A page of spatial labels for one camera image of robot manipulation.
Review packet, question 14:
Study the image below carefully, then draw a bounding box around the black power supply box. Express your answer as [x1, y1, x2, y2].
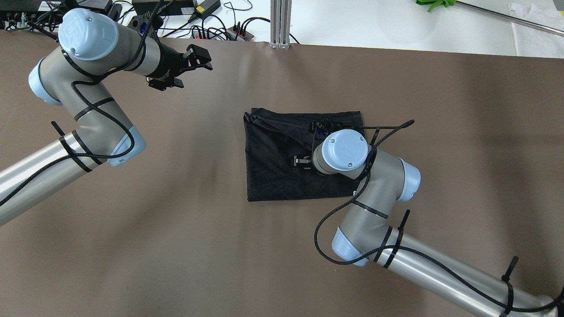
[131, 0, 197, 16]

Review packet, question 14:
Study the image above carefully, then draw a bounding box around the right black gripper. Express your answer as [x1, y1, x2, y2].
[291, 155, 315, 170]

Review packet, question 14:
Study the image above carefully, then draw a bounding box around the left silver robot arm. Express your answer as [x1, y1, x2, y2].
[1, 8, 213, 225]

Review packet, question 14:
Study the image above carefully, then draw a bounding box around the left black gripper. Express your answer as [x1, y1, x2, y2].
[146, 44, 213, 92]

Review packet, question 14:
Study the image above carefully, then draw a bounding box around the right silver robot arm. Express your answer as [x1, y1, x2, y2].
[308, 129, 563, 317]

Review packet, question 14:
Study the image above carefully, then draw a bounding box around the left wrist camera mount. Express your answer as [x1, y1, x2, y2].
[127, 15, 164, 38]

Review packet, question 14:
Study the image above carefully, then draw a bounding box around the green toy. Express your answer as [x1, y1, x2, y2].
[415, 0, 457, 12]

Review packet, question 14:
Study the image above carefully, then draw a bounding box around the long metal rod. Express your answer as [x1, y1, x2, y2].
[456, 1, 564, 33]

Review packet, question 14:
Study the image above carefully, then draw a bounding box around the black t-shirt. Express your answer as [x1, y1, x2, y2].
[243, 108, 364, 201]

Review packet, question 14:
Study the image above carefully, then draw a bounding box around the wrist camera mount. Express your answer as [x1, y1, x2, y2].
[308, 120, 350, 135]
[127, 15, 164, 38]

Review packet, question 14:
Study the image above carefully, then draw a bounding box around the grey orange usb hub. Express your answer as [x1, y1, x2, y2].
[189, 26, 224, 40]
[227, 26, 255, 42]

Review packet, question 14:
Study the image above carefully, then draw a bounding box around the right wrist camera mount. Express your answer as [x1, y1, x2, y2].
[308, 120, 350, 135]

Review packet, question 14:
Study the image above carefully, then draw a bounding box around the aluminium frame post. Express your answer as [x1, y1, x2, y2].
[269, 0, 292, 50]

